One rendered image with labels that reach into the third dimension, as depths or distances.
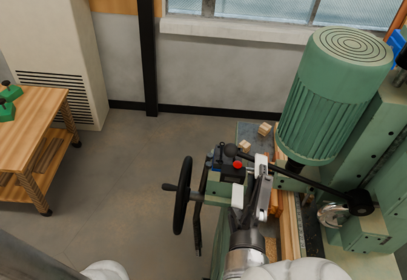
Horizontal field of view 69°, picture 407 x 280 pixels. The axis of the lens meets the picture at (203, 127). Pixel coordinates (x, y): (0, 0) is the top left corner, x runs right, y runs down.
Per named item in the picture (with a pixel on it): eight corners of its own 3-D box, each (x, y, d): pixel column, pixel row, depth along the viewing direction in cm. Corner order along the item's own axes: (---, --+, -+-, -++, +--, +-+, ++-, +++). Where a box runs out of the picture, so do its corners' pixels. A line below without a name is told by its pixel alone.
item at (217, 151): (214, 151, 107) (215, 140, 103) (244, 155, 107) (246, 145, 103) (209, 180, 98) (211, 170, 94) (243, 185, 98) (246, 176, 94)
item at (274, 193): (266, 170, 110) (269, 161, 107) (272, 171, 110) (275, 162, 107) (268, 213, 98) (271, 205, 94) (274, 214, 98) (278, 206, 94)
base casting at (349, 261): (229, 169, 133) (232, 156, 127) (358, 188, 131) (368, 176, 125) (221, 273, 102) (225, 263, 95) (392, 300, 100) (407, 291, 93)
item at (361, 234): (337, 222, 91) (354, 200, 82) (360, 225, 91) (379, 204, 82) (343, 252, 84) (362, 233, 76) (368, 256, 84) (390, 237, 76)
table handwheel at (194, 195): (172, 234, 119) (184, 165, 130) (221, 242, 119) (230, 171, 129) (165, 233, 92) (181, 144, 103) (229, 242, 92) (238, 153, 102)
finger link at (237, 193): (243, 208, 76) (241, 210, 76) (243, 185, 81) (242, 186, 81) (232, 205, 75) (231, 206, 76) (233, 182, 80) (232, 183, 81)
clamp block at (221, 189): (209, 162, 115) (211, 147, 108) (244, 168, 114) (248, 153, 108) (205, 196, 104) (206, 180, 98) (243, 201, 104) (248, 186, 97)
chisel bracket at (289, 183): (269, 174, 102) (275, 158, 96) (311, 179, 101) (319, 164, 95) (270, 192, 97) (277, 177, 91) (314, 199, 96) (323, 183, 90)
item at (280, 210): (271, 160, 114) (275, 151, 110) (275, 160, 114) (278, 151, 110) (274, 217, 97) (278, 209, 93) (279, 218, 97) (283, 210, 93)
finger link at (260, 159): (254, 178, 66) (255, 176, 66) (254, 154, 71) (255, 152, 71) (266, 182, 67) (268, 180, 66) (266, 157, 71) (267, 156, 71)
